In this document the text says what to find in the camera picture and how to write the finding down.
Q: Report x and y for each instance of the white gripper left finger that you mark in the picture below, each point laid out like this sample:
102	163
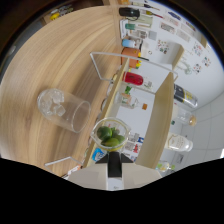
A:
90	175

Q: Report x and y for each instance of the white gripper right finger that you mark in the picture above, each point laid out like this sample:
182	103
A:
138	173

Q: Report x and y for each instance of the clear cup of limes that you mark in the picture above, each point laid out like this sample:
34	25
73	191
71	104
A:
110	135

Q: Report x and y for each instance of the light blue cup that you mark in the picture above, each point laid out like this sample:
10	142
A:
128	43

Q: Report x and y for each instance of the teal cup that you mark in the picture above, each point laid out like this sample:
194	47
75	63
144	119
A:
130	26

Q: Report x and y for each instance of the clear bottle green cap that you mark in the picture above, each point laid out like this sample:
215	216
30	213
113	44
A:
165	166

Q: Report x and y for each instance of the white metal rack wooden shelves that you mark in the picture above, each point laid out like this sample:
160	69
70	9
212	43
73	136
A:
160	116

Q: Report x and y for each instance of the clear glass with ice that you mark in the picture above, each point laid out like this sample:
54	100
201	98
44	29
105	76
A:
63	110

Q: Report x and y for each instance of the glass jar with cork lid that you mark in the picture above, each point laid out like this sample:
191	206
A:
183	116

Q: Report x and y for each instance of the clear bottle orange cap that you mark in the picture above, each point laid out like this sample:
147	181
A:
125	100

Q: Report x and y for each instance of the red syrup bottle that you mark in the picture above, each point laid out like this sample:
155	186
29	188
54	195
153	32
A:
132	78

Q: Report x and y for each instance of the orange pot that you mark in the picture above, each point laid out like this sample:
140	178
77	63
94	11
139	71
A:
130	57

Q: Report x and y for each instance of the white tray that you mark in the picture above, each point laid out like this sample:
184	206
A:
146	21

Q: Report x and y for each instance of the black handbag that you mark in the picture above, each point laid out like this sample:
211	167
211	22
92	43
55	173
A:
129	12

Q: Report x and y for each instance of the colourful wall posters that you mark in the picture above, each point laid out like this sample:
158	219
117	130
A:
136	145

